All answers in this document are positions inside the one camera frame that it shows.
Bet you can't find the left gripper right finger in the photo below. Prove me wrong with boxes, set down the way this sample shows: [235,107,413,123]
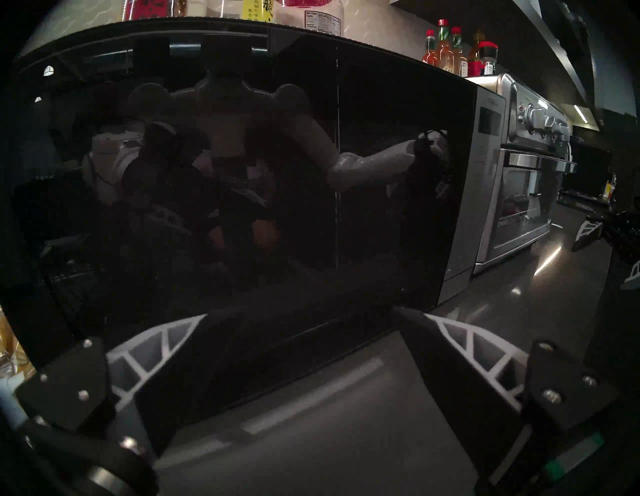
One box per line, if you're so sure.
[392,306,621,496]

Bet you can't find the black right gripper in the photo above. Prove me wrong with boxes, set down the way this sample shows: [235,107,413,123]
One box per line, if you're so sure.
[571,209,640,292]

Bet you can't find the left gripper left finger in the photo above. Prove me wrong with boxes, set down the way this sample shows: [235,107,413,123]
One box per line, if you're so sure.
[15,309,247,458]

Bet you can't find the black glass microwave door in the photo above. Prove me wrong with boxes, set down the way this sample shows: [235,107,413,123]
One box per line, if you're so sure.
[0,17,479,426]

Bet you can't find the black silver microwave oven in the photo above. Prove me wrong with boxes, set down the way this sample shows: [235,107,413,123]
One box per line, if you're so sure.
[437,84,507,307]

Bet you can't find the silver toaster oven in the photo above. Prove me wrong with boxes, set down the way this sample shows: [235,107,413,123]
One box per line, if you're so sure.
[467,73,577,275]

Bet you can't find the wrapped pastry heap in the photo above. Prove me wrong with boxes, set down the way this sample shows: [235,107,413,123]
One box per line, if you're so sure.
[0,307,37,378]

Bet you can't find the olive sauce bottle green neck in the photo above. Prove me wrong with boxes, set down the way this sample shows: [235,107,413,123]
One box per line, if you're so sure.
[450,26,469,78]

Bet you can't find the red sauce bottle green neck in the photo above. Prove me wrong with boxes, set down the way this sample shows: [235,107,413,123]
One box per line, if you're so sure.
[435,19,455,74]

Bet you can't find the small red hot sauce bottle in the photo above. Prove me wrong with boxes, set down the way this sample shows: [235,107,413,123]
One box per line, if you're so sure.
[422,29,439,67]

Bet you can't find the snack jar red label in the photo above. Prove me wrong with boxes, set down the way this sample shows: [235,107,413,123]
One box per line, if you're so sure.
[122,0,176,22]

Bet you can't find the clear jar red lid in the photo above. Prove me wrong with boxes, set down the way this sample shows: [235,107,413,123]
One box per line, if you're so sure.
[275,0,346,37]

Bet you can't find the dark open wall shelf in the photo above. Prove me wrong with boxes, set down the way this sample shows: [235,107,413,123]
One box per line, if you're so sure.
[510,0,603,103]

